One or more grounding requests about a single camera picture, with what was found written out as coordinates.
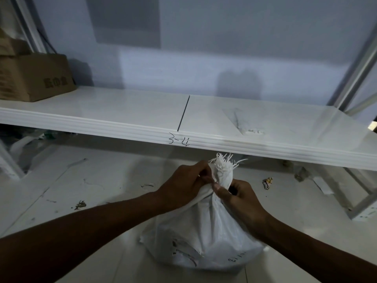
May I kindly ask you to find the person's right hand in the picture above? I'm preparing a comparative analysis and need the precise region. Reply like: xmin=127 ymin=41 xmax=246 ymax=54
xmin=212 ymin=179 xmax=271 ymax=241

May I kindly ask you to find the grey metal diagonal brace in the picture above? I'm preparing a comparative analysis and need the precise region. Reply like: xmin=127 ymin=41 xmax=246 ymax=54
xmin=344 ymin=91 xmax=377 ymax=115

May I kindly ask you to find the black cable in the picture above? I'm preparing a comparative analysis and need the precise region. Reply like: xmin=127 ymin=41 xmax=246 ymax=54
xmin=38 ymin=29 xmax=57 ymax=53

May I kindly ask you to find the person's left hand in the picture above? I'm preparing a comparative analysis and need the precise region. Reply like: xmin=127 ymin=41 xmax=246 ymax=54
xmin=156 ymin=160 xmax=216 ymax=214

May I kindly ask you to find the small brown cardboard box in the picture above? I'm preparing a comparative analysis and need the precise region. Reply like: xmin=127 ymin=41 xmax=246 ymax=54
xmin=0 ymin=28 xmax=31 ymax=56

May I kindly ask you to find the person's left forearm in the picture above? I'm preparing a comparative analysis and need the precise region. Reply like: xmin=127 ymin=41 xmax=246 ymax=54
xmin=0 ymin=191 xmax=168 ymax=283

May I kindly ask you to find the white perforated rack post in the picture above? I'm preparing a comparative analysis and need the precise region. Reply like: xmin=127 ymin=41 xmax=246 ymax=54
xmin=0 ymin=141 xmax=26 ymax=179
xmin=347 ymin=191 xmax=377 ymax=220

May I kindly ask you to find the white paper scrap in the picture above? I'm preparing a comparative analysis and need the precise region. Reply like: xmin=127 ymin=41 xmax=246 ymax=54
xmin=312 ymin=176 xmax=335 ymax=195

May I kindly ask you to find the person's right forearm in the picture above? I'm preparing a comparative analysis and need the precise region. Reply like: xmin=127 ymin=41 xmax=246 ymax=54
xmin=256 ymin=215 xmax=377 ymax=283

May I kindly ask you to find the large brown cardboard box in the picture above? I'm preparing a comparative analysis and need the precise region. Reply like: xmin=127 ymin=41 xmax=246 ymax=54
xmin=0 ymin=53 xmax=78 ymax=103

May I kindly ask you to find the grey metal rear upright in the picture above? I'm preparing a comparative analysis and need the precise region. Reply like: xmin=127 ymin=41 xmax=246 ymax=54
xmin=327 ymin=35 xmax=377 ymax=111
xmin=11 ymin=0 xmax=48 ymax=53

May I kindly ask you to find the white woven sack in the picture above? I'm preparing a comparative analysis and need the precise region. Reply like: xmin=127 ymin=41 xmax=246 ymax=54
xmin=140 ymin=153 xmax=267 ymax=272

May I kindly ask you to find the white shelf board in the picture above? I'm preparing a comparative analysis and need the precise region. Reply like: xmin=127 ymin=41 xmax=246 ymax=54
xmin=0 ymin=86 xmax=377 ymax=171

